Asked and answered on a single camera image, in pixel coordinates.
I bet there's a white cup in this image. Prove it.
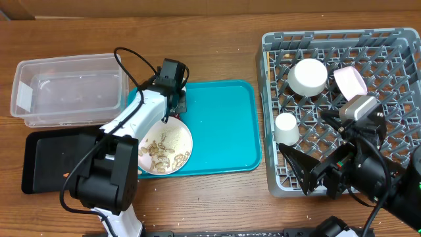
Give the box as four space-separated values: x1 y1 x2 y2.
274 113 299 145

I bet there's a large white plate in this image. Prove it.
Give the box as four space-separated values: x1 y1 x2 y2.
138 117 193 176

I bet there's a white bowl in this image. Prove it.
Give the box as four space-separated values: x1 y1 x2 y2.
287 59 328 97

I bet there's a wooden chopstick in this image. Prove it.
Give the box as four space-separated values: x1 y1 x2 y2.
266 51 270 82

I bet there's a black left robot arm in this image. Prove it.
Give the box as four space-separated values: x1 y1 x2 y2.
60 59 189 236

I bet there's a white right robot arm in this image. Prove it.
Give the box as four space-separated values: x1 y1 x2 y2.
278 103 420 234

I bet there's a teal plastic tray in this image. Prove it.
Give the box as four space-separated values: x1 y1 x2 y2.
126 79 263 180

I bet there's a clear plastic bin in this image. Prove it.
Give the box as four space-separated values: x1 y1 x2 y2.
10 53 128 128

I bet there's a grey dish rack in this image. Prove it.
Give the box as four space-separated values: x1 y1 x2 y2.
256 28 420 198

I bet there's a black bin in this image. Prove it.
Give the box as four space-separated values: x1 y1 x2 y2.
21 125 100 194

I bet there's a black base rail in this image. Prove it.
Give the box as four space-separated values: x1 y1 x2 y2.
142 216 363 237

